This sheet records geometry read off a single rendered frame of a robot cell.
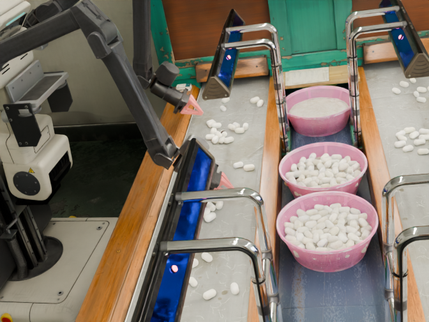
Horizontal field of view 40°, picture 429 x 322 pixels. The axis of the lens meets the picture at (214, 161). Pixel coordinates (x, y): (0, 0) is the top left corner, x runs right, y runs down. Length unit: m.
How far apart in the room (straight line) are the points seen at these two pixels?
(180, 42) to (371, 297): 1.41
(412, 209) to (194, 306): 0.64
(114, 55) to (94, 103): 2.28
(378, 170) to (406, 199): 0.14
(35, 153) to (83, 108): 1.80
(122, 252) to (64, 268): 0.87
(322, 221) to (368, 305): 0.28
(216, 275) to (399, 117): 0.93
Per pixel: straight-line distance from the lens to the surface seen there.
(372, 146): 1.92
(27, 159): 2.16
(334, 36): 2.46
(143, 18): 2.05
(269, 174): 1.82
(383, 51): 2.44
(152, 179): 1.92
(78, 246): 2.58
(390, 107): 2.20
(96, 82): 3.83
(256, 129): 2.14
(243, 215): 1.71
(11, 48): 1.79
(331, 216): 1.66
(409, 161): 1.88
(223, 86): 1.68
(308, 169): 1.86
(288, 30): 2.43
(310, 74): 2.43
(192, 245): 1.02
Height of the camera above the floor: 1.74
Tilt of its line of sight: 30 degrees down
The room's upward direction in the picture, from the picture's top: 11 degrees counter-clockwise
